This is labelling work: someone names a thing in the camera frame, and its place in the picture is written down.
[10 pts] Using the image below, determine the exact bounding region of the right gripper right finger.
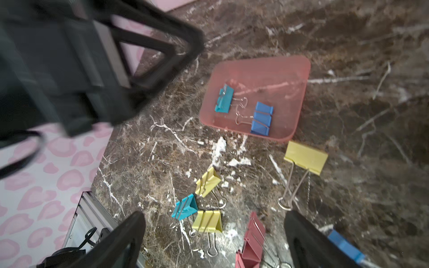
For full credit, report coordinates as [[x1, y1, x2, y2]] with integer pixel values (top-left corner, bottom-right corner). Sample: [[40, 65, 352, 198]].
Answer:
[[284, 211, 359, 268]]

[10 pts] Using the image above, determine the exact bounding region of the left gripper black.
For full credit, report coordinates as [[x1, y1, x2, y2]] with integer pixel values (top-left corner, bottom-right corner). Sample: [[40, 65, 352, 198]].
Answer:
[[1, 1, 134, 136]]

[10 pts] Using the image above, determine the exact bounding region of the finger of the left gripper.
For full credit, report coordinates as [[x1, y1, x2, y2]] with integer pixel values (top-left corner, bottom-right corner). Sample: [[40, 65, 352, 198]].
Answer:
[[100, 1, 204, 96]]

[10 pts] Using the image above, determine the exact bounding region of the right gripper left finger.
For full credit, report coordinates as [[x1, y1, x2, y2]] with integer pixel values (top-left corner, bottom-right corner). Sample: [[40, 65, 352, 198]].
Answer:
[[68, 211, 146, 268]]

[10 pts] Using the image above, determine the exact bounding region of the blue binder clip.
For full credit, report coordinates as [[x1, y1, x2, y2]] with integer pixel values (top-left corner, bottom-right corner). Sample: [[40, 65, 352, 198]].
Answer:
[[236, 102, 274, 137], [328, 230, 365, 265]]

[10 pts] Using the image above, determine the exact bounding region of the pink binder clip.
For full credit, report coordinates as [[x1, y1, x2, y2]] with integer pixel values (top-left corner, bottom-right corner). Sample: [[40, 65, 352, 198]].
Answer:
[[235, 210, 292, 268]]

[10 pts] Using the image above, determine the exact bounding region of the teal binder clip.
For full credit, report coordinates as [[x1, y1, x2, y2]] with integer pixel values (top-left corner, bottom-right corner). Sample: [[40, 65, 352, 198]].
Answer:
[[172, 194, 198, 221], [214, 84, 248, 113]]

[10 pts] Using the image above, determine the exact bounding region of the pink plastic storage box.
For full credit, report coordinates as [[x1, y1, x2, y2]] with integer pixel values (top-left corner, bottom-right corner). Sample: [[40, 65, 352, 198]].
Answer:
[[200, 56, 311, 142]]

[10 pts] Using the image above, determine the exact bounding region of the pink box lid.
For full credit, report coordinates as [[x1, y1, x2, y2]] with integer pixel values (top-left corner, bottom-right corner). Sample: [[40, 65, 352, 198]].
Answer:
[[148, 0, 196, 12]]

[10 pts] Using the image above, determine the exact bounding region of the large yellow binder clip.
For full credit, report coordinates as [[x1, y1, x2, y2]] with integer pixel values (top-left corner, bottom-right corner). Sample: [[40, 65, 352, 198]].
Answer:
[[278, 141, 328, 211]]

